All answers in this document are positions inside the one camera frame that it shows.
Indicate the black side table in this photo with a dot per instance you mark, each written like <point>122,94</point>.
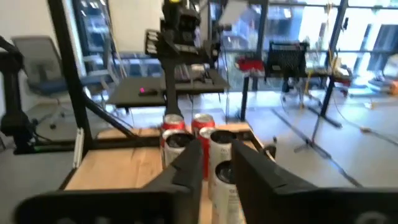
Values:
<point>244,96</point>

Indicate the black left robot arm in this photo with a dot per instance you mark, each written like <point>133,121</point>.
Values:
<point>171,87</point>

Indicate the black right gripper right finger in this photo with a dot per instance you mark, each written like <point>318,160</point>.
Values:
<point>295,205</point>

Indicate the black perforated panel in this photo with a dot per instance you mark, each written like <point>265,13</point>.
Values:
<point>286,59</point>

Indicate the black support beam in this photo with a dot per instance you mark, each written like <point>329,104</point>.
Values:
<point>14,121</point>

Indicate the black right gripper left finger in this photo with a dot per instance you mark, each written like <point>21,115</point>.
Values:
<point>124,205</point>

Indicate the black tripod stand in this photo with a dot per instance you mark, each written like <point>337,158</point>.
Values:
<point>309,144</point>

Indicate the black frame bracket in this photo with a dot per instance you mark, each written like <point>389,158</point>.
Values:
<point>270,148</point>

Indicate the red storage box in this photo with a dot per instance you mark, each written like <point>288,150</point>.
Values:
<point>250,65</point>

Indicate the grey desk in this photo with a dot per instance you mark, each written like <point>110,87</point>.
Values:
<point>130,90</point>

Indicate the grey office chair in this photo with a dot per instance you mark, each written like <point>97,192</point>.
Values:
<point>40,65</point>

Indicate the black floor tape strip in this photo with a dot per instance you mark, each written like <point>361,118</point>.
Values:
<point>339,168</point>

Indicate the grey metal strip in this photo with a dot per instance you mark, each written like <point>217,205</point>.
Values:
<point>78,149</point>

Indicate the black computer mouse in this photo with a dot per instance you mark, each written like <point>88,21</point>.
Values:
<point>148,92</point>

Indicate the white Celsius drink can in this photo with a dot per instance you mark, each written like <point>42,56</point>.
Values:
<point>172,154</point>
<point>225,196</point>
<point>219,152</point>

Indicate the black aluminium table frame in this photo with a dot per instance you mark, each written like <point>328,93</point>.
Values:
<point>66,77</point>

